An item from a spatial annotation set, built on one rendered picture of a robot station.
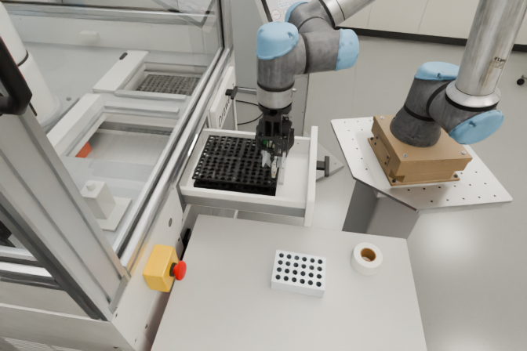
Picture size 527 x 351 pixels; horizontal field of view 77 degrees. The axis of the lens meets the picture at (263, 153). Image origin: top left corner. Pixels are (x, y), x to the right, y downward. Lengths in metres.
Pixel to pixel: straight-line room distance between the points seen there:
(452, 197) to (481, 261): 0.95
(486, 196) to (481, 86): 0.43
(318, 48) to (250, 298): 0.58
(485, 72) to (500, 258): 1.40
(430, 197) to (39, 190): 0.99
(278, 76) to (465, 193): 0.76
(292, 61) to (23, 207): 0.45
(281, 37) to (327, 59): 0.10
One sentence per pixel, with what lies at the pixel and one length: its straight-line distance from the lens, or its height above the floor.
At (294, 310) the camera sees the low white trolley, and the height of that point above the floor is 0.76.
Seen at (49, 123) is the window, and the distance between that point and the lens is 0.49.
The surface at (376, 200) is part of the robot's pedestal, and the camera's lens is 1.23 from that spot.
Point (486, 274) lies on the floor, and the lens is 2.05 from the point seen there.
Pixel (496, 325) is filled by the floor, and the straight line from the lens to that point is 1.93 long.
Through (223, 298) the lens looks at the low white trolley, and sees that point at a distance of 0.86.
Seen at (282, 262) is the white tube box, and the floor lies 0.79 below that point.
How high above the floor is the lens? 1.55
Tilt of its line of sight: 43 degrees down
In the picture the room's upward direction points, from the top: straight up
